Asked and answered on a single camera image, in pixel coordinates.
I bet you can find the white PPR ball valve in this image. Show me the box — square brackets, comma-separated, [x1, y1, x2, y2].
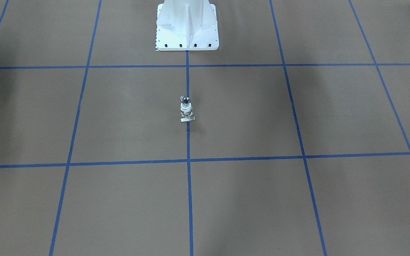
[180, 103, 195, 123]

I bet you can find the chrome pipe fitting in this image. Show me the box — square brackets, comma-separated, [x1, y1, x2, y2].
[180, 95, 191, 106]

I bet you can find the white camera column base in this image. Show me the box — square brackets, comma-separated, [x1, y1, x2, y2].
[155, 0, 220, 51]

